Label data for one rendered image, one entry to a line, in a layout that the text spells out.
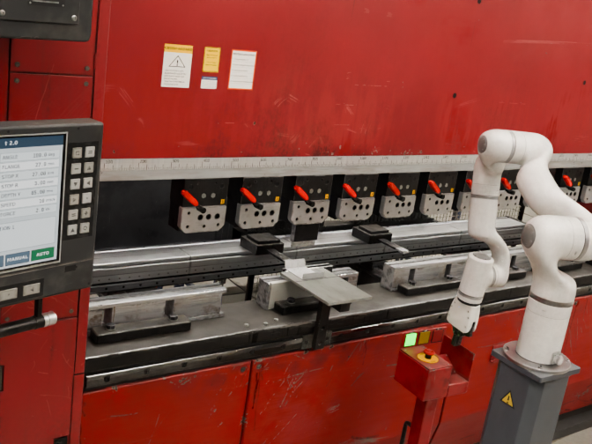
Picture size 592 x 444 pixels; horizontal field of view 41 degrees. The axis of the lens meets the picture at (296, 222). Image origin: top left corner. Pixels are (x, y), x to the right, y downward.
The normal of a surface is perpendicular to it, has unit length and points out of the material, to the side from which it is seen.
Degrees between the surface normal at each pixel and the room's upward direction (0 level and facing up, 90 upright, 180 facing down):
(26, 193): 90
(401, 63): 90
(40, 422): 90
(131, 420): 90
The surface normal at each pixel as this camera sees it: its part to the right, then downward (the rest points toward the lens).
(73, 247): 0.75, 0.29
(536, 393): -0.18, 0.25
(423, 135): 0.58, 0.31
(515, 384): -0.82, 0.05
